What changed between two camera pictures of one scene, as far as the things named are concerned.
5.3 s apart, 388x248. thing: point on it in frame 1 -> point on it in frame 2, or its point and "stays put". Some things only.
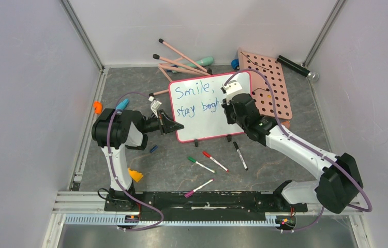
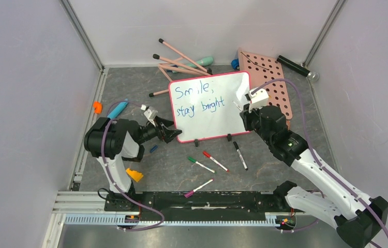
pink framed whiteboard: x=196 y=103 stays put
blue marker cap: x=153 y=149 stays put
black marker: x=240 y=156 stays put
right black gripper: x=231 y=111 -> x=250 y=118
